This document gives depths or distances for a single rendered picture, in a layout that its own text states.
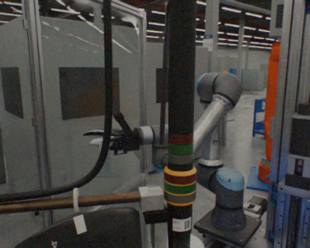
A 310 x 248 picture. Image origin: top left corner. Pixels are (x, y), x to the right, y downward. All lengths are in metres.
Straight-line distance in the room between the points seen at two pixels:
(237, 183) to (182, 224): 0.82
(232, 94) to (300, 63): 0.30
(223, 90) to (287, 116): 0.29
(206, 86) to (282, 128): 0.36
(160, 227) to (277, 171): 0.98
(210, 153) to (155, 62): 3.23
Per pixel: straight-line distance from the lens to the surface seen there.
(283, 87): 1.23
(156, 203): 0.37
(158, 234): 0.39
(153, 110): 4.40
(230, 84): 1.12
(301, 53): 1.24
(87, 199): 0.37
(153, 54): 4.35
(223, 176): 1.19
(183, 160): 0.35
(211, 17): 7.33
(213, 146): 1.26
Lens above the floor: 1.69
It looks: 11 degrees down
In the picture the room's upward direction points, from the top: straight up
